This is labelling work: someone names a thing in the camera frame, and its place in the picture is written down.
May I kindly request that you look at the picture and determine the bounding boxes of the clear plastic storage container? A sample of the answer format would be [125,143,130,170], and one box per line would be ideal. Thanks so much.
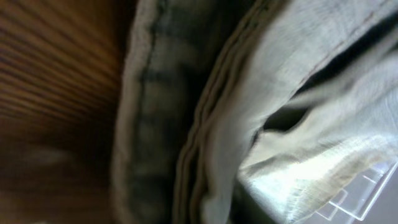
[305,157,397,224]

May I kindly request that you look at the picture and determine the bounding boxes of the light blue jeans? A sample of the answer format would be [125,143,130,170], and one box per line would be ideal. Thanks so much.
[111,0,397,223]

